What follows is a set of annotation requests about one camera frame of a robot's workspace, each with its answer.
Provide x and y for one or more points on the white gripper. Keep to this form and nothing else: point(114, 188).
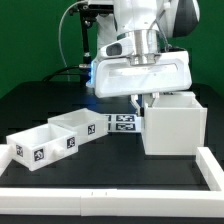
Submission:
point(116, 77)

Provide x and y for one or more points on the white drawer cabinet box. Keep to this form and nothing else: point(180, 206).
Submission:
point(173, 124)

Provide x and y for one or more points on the white drawer with knob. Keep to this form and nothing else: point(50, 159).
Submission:
point(40, 146)

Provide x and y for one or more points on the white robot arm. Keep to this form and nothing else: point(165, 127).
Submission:
point(133, 54)

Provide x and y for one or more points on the white fiducial marker sheet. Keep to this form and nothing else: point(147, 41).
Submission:
point(123, 123)

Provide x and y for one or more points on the white right rail barrier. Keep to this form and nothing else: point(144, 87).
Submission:
point(210, 169)

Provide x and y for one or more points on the white rail barrier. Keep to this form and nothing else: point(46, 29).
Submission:
point(210, 169)
point(112, 202)
point(5, 157)

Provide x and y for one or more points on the white front rail barrier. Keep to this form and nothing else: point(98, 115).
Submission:
point(112, 202)

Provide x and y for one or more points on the white left rail barrier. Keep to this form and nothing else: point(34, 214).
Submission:
point(5, 157)

